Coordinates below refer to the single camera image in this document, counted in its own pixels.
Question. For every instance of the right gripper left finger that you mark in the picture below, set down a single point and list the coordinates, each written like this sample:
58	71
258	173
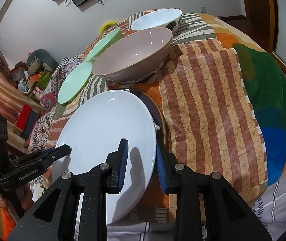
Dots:
75	204

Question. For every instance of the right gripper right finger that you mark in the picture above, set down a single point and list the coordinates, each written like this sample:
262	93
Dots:
227	215

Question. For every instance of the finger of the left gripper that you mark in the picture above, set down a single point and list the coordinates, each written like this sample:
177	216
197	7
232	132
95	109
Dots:
40	160

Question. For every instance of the white plate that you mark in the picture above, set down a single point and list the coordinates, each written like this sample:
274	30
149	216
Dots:
95	130

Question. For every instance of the dark purple plate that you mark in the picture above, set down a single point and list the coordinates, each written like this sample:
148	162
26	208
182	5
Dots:
158	118

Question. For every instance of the mint green plate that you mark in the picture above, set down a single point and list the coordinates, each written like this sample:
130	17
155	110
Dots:
74	82

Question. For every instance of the pink bowl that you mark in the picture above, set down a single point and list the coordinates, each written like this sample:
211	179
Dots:
135	56

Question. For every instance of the mint green bowl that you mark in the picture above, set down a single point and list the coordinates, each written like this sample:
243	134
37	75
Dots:
108	40

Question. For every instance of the white spotted bowl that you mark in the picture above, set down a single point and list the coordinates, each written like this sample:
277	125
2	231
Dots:
168	18

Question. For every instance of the blue patterned patchwork quilt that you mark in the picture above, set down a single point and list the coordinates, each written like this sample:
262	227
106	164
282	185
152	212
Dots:
39	135

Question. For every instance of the red box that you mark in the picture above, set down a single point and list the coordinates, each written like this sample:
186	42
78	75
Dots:
22	119

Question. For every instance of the pink bunny figurine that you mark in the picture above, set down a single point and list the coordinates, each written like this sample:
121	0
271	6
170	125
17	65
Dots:
38	93

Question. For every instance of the green box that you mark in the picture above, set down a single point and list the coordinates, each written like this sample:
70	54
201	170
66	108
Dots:
40	80

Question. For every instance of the striped patchwork blanket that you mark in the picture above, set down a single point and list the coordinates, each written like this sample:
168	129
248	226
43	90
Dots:
210	121

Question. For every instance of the grey plush pillow toy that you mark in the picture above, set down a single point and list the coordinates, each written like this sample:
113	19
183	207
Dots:
40	60

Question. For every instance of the green blue fleece blanket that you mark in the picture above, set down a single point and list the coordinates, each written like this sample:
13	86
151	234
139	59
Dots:
265	84

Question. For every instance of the brown wooden door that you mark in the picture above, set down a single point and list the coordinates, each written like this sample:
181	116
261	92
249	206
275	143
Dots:
263	15

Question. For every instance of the wall power socket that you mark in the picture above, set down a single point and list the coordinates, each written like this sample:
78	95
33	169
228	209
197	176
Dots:
202	9

